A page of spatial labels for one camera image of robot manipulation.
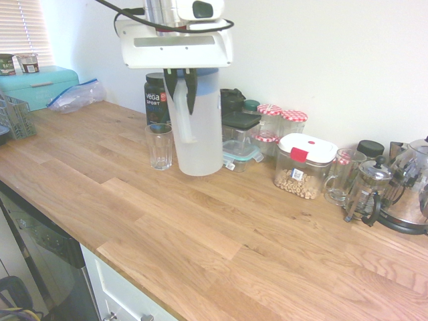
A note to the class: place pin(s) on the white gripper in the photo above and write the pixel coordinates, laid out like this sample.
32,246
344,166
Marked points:
174,55

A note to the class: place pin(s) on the translucent pitcher blue lid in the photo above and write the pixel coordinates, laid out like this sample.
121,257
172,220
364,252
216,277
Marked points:
200,140

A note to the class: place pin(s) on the black Vega protein tub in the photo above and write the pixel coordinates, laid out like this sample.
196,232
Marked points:
154,100

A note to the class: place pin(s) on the black shaker bottle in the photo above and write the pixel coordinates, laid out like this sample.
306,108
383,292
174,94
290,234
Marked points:
230,102

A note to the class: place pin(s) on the clear drinking glass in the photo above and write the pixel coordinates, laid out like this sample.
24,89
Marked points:
158,150

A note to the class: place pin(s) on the square container dark lid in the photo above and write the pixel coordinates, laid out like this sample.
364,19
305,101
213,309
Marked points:
240,120

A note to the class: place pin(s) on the jar with green lid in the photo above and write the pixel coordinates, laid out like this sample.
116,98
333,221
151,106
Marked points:
251,106

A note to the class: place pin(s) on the glass food container teal lid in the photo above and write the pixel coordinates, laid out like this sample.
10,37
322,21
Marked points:
239,154

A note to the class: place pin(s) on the small jar red checkered lid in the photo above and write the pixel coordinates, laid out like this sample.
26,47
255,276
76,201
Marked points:
265,138
341,161

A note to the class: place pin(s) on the clear zip bag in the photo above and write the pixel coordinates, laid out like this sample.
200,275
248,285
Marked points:
77,97

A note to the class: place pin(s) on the cereal container white lid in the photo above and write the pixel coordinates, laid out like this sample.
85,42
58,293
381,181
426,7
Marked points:
307,147

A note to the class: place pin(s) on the teal bread box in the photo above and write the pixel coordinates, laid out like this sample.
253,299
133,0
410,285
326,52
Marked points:
33,87

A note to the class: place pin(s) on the dark yogurt cup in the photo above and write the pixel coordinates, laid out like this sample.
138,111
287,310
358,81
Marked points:
28,63

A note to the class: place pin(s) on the grey dish rack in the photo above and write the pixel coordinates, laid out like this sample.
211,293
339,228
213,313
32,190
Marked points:
20,120

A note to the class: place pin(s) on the white window blind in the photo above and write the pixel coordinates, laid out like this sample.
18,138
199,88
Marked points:
23,30

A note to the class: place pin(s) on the green oat cup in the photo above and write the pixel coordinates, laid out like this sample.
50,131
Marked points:
6,65

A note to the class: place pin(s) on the black bowl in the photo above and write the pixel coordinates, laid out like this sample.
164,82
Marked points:
5,137

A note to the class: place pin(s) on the clear glass mug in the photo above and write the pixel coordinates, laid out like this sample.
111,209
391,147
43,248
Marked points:
344,187

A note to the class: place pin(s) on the jar with black lid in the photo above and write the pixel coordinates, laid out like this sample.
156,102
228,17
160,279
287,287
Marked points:
369,147

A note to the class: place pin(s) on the glass French press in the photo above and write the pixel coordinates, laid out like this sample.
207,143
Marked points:
368,187

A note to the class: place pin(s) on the white cabinet drawer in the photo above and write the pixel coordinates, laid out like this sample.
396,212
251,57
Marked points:
127,294

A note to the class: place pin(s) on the black steel dishwasher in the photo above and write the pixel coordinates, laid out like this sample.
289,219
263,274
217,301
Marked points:
50,267

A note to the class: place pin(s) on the steel and glass kettle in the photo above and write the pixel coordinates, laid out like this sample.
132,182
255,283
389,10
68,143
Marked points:
408,207

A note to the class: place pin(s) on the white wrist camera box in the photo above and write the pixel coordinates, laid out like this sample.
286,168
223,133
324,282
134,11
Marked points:
200,8

